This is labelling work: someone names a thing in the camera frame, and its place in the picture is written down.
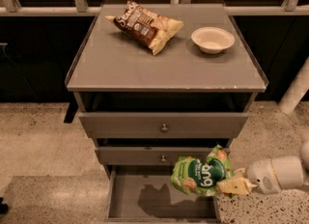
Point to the round metal top knob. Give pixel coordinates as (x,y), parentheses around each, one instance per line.
(164,128)

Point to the grey drawer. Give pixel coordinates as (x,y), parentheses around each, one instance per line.
(137,198)
(146,155)
(148,125)

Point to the green rice chip bag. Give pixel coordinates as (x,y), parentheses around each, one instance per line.
(191,175)

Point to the grey drawer cabinet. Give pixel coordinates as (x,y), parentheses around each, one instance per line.
(113,73)

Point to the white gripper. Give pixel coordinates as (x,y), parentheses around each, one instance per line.
(261,175)

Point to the grey bottom drawer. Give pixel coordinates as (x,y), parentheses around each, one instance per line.
(137,198)

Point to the white paper bowl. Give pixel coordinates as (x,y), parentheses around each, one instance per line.
(212,40)

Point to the brown yellow chip bag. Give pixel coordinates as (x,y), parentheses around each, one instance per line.
(150,29)

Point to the white cylindrical robot post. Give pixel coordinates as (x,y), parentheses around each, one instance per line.
(297,90)

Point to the round metal knob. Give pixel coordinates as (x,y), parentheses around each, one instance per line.
(164,128)
(163,158)

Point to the grey top drawer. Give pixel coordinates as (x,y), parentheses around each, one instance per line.
(148,125)

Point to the black shoe tip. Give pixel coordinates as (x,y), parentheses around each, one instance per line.
(3,207)

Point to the round metal middle knob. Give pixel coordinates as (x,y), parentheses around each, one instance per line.
(163,158)

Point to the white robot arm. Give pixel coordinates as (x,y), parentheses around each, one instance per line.
(291,171)

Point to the grey middle drawer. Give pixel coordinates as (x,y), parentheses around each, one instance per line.
(146,155)

